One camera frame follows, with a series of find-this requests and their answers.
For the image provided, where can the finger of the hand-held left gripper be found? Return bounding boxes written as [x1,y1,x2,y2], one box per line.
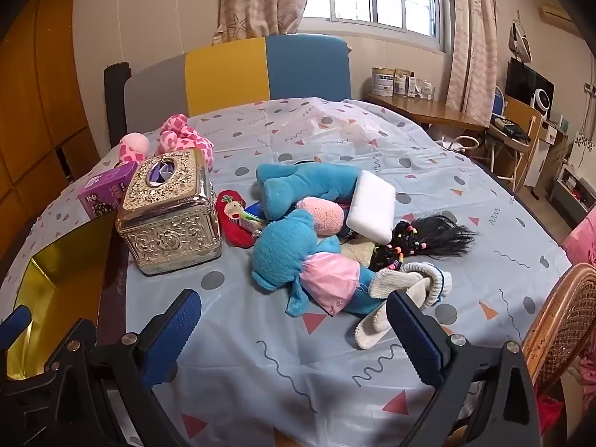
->
[0,305,65,399]

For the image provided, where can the blue plush doll pink dress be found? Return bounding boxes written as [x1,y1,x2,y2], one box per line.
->
[251,209,388,318]

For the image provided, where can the pink spotted plush toy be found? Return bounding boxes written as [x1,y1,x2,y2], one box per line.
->
[118,114,215,171]

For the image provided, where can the ornate golden tissue box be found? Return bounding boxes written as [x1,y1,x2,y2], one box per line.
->
[115,148,223,276]

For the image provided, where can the wooden folding chair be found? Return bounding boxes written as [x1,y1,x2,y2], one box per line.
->
[484,86,543,191]

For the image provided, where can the purple cardboard box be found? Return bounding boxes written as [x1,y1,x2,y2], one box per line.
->
[77,162,140,221]

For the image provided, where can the printed light blue tablecloth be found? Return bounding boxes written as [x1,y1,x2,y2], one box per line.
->
[0,97,573,447]

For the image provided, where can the small white boxes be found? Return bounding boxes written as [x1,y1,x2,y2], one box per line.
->
[410,74,437,100]

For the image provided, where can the wooden wardrobe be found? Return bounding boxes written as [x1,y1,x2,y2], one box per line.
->
[0,0,99,243]

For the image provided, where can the air conditioner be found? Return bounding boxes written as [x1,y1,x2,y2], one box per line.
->
[539,4,578,25]

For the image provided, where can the red plush toy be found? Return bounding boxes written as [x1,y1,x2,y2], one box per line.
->
[215,190,261,247]

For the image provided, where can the plain blue plush toy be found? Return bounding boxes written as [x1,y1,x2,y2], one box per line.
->
[255,163,370,222]

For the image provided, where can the cream knit sock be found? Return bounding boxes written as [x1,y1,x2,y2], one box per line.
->
[355,289,422,350]

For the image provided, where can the white knit sock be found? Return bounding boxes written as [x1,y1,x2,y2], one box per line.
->
[368,263,453,310]

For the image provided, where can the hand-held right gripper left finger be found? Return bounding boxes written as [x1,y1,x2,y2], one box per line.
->
[44,289,203,447]

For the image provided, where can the black monitor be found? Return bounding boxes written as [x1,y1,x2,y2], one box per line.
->
[505,58,555,117]

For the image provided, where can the rattan chair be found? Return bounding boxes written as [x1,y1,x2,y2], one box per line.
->
[521,263,596,396]

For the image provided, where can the white blue packet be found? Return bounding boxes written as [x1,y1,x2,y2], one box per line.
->
[240,200,270,236]

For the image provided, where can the black hair doll with beads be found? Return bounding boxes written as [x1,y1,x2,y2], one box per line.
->
[370,214,478,273]

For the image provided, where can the red cloth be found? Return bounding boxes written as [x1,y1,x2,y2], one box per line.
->
[535,354,596,447]

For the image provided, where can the white foam block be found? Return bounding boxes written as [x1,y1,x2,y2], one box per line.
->
[345,170,396,245]

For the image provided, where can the pink cloth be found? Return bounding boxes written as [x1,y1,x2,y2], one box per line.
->
[561,216,596,267]

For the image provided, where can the wooden side desk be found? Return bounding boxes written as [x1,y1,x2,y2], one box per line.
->
[365,92,485,132]

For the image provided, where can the low shelf unit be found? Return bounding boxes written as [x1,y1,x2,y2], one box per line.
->
[549,163,596,224]

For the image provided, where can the multicolour chair backrest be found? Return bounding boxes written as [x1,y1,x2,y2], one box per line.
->
[103,34,352,150]

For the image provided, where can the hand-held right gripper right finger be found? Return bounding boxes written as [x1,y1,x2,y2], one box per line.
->
[386,289,543,447]

